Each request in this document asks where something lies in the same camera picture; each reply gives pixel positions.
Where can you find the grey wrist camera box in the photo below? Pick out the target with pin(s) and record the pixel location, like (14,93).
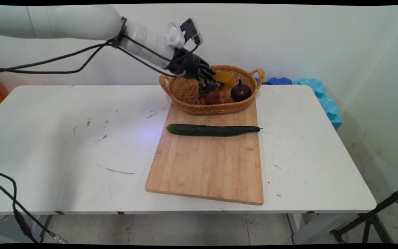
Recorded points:
(191,29)

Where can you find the light blue foam piece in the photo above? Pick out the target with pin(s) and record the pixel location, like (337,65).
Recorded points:
(327,103)

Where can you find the green bell pepper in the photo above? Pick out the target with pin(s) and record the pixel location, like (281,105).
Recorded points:
(201,92)

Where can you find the white table leg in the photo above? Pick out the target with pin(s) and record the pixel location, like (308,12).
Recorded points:
(2,231)
(304,228)

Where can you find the wooden cutting board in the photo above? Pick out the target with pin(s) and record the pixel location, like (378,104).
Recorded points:
(202,166)

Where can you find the yellow-brown potato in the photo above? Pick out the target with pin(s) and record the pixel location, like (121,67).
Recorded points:
(227,80)

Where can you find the dark blue foam piece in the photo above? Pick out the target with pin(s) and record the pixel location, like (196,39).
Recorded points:
(279,81)

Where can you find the long green cucumber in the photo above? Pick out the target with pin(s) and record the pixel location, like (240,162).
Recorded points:
(212,130)

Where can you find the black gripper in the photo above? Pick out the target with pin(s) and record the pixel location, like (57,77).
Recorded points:
(188,65)

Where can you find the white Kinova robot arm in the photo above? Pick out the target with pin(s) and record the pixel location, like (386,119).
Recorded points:
(81,22)

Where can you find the woven wicker basket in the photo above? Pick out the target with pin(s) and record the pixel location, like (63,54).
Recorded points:
(188,98)

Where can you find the black tripod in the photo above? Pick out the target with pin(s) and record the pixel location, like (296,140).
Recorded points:
(370,218)

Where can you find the red tomato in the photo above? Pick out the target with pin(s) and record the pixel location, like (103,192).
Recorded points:
(214,99)

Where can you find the dark purple onion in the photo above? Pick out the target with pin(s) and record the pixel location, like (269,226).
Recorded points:
(240,92)

